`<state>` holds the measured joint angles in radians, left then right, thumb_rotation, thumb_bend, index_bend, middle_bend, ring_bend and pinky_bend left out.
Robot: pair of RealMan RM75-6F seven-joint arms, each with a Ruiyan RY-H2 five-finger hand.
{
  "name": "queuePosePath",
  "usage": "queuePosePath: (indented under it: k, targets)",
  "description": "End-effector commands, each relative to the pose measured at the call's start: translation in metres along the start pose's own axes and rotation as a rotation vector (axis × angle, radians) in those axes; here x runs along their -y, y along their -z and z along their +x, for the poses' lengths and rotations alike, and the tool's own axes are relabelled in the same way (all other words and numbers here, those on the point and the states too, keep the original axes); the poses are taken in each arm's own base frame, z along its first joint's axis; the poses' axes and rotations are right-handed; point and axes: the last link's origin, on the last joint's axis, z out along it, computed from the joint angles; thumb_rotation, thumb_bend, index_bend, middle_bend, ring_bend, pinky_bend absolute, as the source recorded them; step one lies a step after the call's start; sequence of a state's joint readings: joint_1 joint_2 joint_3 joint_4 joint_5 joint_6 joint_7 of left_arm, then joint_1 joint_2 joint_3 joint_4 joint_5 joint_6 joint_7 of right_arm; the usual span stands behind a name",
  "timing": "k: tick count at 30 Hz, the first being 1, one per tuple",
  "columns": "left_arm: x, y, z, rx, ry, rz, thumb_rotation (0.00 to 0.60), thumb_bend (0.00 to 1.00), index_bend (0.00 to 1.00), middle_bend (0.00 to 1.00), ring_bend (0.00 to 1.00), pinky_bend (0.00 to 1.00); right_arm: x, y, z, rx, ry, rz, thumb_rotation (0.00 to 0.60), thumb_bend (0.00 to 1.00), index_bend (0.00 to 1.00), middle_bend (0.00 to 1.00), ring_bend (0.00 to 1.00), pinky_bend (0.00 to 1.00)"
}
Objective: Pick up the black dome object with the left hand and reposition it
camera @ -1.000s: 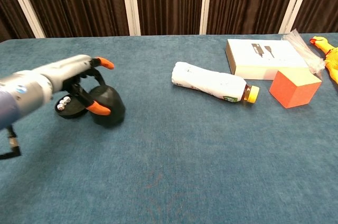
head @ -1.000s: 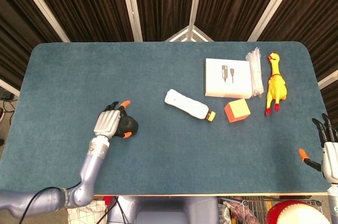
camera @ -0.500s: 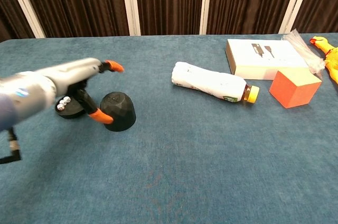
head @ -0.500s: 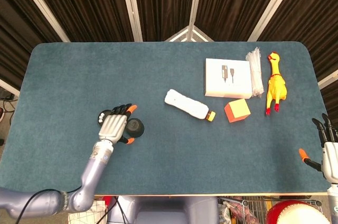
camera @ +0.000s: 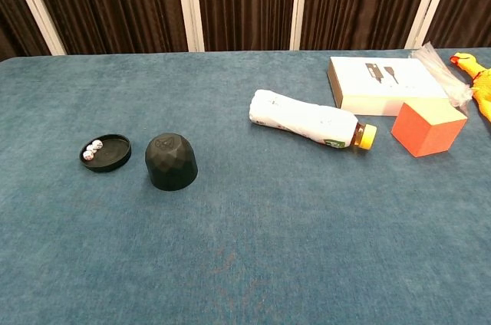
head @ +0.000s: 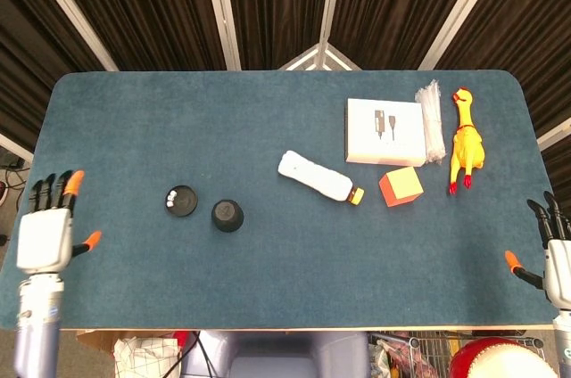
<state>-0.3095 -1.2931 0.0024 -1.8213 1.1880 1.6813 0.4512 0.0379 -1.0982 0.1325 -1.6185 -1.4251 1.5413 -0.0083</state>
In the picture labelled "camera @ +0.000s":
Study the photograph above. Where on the black faceted dice cup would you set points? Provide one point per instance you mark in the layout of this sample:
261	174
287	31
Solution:
170	164

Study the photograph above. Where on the black round tray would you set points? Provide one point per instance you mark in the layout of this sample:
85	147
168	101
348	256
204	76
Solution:
113	152

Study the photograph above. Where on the white-wrapped bottle yellow cap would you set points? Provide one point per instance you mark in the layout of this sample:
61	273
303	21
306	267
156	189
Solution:
303	118

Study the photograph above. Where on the blue table cloth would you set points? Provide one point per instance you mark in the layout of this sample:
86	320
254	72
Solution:
230	225

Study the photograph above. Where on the dark brown curtain panel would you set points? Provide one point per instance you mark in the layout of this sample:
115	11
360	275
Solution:
15	7
115	3
364	3
468	3
245	3

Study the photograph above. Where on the white flat cardboard box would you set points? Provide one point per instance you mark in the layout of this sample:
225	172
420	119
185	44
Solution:
383	91

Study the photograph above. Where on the white die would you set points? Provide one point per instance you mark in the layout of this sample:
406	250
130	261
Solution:
88	155
90	148
97	145

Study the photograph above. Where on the orange cube block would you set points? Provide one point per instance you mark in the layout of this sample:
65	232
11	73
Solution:
422	133

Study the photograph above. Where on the clear plastic bag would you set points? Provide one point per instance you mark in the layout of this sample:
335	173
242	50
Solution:
445	76

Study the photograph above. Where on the yellow rubber chicken toy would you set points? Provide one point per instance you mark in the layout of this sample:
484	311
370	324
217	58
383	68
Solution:
481	83

